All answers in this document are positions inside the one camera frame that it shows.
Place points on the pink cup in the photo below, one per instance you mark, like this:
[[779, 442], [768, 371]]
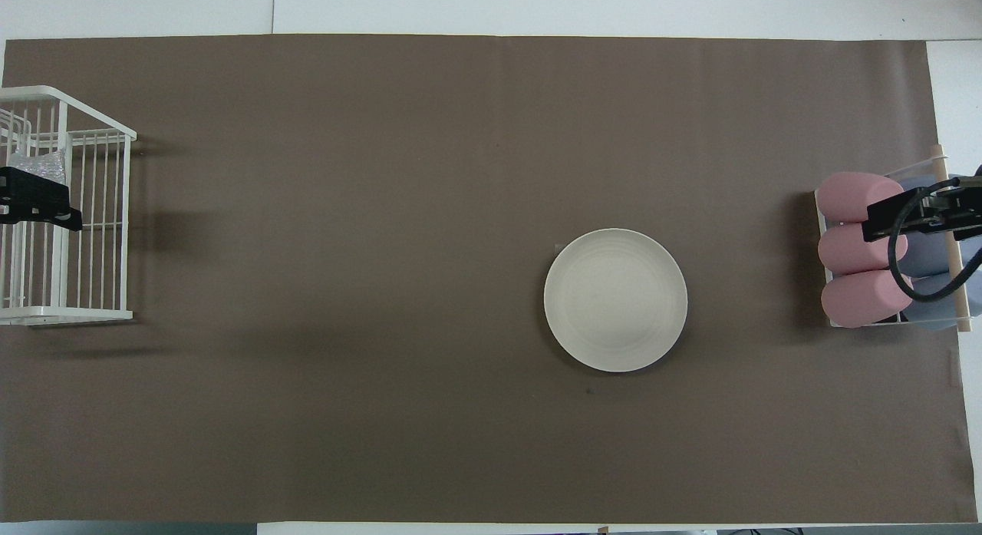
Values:
[[848, 197], [848, 249], [859, 298]]

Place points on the round white plate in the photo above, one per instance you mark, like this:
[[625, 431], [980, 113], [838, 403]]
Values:
[[615, 300]]

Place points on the white cup holder rack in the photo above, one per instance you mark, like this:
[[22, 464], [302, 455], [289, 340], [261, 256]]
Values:
[[951, 236]]

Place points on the clear plastic bag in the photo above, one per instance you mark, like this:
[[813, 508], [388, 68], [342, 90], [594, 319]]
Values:
[[42, 166]]

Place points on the brown table mat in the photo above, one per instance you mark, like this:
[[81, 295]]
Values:
[[345, 289]]

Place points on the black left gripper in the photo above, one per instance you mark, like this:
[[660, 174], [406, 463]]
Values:
[[15, 186]]

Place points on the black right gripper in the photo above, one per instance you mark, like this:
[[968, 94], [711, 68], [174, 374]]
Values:
[[968, 205]]

